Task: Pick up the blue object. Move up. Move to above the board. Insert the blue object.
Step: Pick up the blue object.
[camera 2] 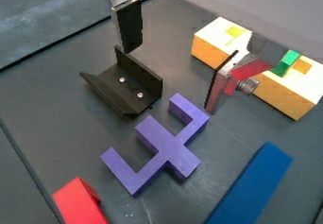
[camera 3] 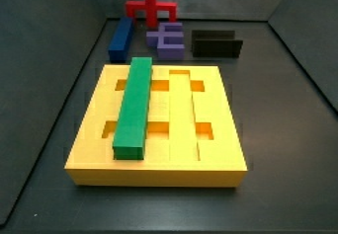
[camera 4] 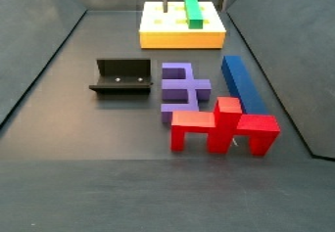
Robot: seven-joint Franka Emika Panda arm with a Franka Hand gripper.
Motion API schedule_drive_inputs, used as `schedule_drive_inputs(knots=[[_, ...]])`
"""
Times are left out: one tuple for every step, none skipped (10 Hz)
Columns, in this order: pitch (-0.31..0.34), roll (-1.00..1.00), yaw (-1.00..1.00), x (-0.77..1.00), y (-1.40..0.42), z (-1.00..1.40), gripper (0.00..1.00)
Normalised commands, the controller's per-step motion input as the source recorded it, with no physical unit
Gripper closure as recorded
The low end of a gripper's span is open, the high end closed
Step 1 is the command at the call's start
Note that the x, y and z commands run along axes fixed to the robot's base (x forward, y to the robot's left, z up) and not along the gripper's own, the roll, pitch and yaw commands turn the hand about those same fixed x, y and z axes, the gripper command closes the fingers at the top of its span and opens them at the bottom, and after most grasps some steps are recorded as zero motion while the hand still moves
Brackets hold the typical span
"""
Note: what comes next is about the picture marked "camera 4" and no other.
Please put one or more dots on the green long block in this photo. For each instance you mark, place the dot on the green long block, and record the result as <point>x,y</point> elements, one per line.
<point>193,14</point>

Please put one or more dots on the blue long block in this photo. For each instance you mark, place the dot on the blue long block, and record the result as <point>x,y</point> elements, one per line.
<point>240,85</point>

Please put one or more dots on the purple interlocking block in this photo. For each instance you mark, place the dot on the purple interlocking block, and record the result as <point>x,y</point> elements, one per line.
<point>182,90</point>

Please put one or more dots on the black angle bracket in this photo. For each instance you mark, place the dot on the black angle bracket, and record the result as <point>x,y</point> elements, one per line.
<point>122,74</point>

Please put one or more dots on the yellow slotted board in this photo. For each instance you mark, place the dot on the yellow slotted board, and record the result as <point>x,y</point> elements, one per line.
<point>164,29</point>

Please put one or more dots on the red interlocking block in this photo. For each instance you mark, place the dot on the red interlocking block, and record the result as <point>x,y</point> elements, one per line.
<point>221,124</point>

